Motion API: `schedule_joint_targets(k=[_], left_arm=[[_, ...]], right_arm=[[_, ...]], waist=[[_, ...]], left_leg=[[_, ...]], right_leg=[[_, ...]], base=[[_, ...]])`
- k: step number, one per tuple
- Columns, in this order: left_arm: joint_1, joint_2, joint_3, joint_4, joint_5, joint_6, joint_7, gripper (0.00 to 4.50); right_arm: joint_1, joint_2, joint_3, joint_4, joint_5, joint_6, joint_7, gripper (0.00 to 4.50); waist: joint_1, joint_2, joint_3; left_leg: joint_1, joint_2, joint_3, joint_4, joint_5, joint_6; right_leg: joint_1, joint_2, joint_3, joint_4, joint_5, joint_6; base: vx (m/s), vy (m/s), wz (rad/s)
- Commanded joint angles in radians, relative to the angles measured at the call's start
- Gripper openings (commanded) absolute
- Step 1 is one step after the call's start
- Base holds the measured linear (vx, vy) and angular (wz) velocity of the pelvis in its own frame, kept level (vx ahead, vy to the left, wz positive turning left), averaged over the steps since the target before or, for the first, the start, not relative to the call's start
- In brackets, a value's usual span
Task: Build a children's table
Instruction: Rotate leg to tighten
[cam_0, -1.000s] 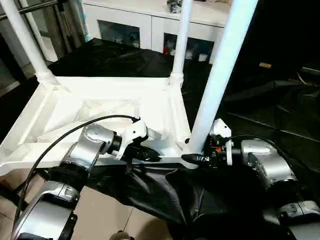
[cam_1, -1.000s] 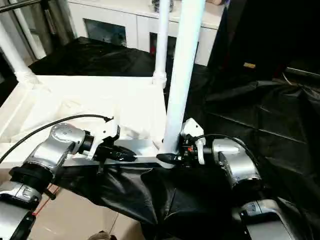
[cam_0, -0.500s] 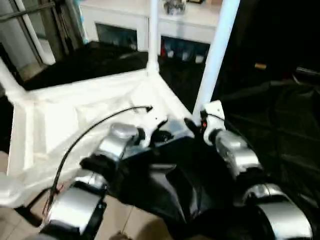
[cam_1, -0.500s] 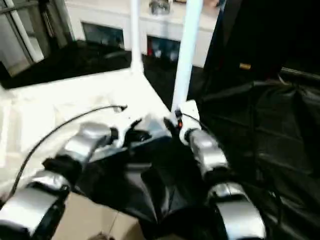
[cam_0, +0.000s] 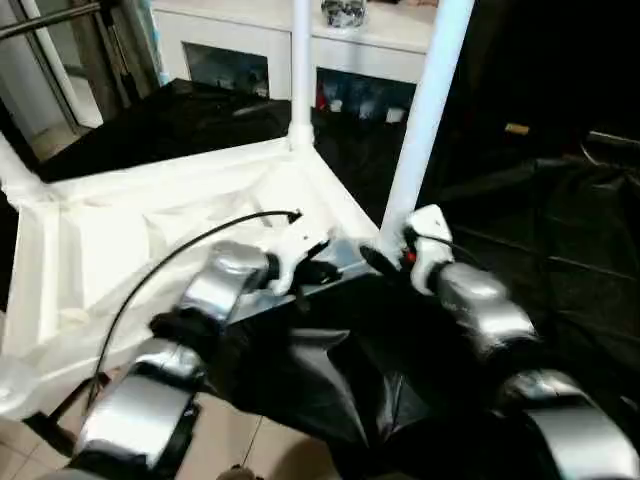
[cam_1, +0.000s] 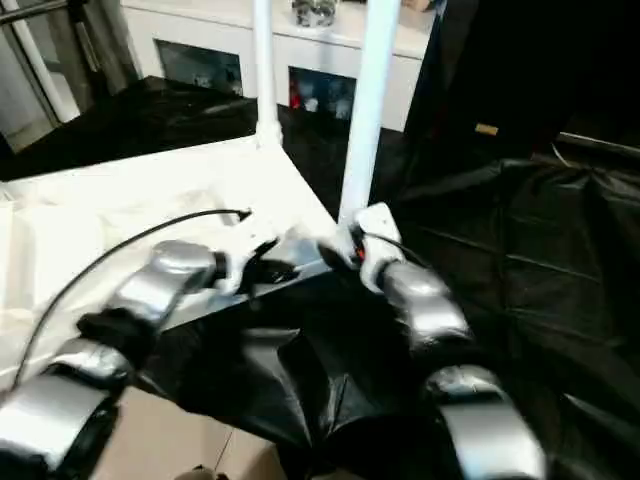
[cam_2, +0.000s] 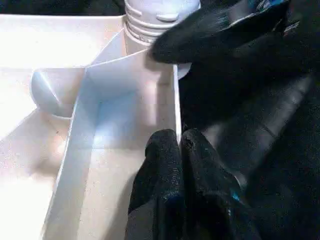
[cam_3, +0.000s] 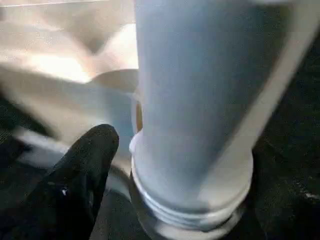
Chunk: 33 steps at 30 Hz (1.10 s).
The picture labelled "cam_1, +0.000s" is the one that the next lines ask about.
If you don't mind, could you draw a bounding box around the white plastic table leg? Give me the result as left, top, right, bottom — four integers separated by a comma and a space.
337, 0, 404, 226
251, 0, 284, 147

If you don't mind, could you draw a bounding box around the white plastic table top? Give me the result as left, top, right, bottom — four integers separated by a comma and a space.
0, 134, 351, 391

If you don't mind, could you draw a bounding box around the black mat cover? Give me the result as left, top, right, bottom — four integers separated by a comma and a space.
0, 74, 640, 480

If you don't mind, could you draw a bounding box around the grey item on cabinet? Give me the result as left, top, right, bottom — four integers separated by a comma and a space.
291, 0, 337, 29

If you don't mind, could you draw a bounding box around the white cabinet with glass doors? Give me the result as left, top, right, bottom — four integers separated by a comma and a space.
122, 0, 436, 134

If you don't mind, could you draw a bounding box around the long black pole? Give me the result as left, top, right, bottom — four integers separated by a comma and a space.
557, 132, 640, 157

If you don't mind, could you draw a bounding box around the grey metal rack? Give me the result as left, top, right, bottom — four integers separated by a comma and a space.
0, 0, 141, 146

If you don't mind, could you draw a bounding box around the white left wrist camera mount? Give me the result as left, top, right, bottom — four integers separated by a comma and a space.
219, 222, 281, 296

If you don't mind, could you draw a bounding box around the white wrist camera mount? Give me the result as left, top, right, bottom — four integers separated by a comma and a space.
349, 202, 406, 291
219, 222, 281, 296

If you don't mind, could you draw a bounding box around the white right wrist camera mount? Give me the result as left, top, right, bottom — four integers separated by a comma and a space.
349, 202, 406, 291

